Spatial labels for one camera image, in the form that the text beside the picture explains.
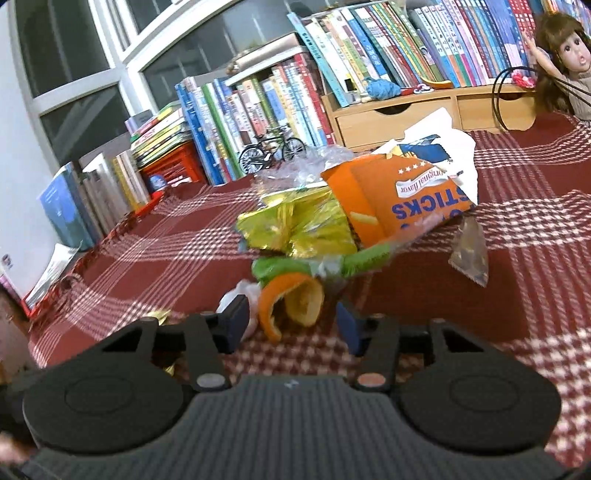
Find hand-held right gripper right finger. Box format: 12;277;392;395
335;300;492;393

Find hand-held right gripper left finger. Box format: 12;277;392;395
99;294;251;393

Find orange peel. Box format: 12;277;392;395
259;272;326;343

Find white crumpled paper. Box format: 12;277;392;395
216;281;265;341

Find green plastic wrapper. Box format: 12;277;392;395
252;242;394;283

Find small gold foil wrapper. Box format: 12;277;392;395
141;309;177;376

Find yellow-green foil wrapper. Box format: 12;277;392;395
236;187;359;260

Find orange snack box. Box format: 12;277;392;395
321;154;472;248

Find clear triangular plastic wrapper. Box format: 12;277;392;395
449;216;490;288

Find black toy bicycle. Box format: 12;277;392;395
239;126;308;175

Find clear crumpled plastic wrap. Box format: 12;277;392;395
252;145;370;204

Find red plastic crate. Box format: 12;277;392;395
139;141;207;193

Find row of beige upright books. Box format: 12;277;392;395
81;150;151;232

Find white papers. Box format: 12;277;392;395
21;242;85;319

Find stack of flat books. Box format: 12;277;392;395
124;102;191;169

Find blue cover book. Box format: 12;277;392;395
37;161;103;251

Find red plaid tablecloth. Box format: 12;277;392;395
28;113;591;464

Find row of tall upright books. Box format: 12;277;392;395
175;53;336;186

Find white tissue paper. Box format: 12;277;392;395
372;108;479;207

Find wooden drawer organizer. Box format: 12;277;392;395
321;80;539;151

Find blue yarn bundle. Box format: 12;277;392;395
362;78;402;100

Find row of books on organizer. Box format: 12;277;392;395
286;0;591;108

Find white framed window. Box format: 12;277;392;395
9;0;326;168

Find brown-haired doll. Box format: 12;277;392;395
524;11;591;127

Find black cord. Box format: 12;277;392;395
492;67;591;133

